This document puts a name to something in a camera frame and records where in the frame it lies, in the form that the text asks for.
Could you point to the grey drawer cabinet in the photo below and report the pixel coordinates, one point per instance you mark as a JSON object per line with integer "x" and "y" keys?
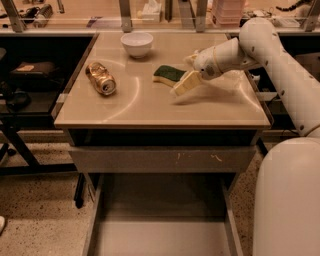
{"x": 141, "y": 112}

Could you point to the white ceramic bowl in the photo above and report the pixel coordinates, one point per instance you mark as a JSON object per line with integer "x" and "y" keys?
{"x": 137, "y": 44}

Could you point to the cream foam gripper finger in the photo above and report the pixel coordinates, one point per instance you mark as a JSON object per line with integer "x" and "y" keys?
{"x": 188, "y": 81}
{"x": 190, "y": 59}

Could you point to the crushed gold soda can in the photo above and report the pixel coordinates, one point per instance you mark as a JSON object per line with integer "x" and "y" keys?
{"x": 100, "y": 78}

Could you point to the open middle drawer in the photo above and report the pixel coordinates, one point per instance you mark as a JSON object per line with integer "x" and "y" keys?
{"x": 162, "y": 215}

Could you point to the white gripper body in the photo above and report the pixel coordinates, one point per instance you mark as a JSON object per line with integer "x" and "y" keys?
{"x": 205, "y": 63}

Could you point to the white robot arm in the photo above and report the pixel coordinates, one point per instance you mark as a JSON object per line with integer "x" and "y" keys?
{"x": 287, "y": 196}

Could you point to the white tissue box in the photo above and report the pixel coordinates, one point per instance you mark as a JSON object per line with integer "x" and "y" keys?
{"x": 151, "y": 11}

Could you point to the black bag on shelf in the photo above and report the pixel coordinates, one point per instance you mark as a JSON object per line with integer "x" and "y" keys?
{"x": 33, "y": 74}

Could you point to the green and yellow sponge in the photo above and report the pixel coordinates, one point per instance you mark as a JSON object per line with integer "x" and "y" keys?
{"x": 167, "y": 75}

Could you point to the pink stacked trays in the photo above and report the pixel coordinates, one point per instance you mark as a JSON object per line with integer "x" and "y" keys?
{"x": 227, "y": 12}

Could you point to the closed top drawer front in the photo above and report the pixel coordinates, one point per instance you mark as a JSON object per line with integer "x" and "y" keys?
{"x": 159, "y": 159}

